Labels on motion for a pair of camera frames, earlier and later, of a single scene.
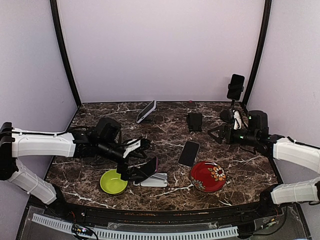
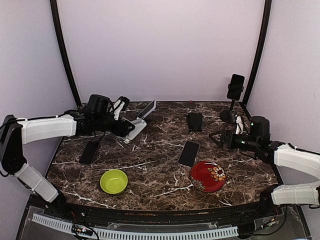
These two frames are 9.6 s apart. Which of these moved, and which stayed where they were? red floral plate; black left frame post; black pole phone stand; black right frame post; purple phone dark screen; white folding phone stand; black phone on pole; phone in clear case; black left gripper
Moved: purple phone dark screen; white folding phone stand; black left gripper
Stayed: black left frame post; black right frame post; black pole phone stand; red floral plate; phone in clear case; black phone on pole
